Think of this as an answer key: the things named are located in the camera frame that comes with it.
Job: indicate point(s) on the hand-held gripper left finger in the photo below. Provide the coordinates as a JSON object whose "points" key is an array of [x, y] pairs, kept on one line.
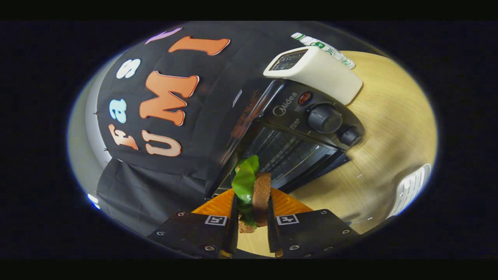
{"points": [[232, 237]]}

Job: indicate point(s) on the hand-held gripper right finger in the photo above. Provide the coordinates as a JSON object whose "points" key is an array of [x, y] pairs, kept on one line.
{"points": [[271, 233]]}

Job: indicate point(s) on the brown bread lettuce sandwich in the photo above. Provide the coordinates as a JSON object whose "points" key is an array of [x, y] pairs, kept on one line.
{"points": [[261, 194]]}

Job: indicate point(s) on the black toaster oven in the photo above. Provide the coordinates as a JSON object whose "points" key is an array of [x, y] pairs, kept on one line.
{"points": [[295, 112]]}

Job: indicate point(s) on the white pop-up toaster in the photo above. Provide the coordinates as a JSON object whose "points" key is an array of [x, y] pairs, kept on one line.
{"points": [[323, 74]]}

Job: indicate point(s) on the black backdrop cloth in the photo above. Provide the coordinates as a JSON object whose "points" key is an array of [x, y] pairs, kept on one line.
{"points": [[128, 186]]}

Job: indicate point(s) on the white slotted tray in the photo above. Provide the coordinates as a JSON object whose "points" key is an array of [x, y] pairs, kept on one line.
{"points": [[410, 188]]}

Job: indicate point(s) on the white bottle with green label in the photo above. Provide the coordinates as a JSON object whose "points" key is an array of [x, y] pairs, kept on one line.
{"points": [[311, 40]]}

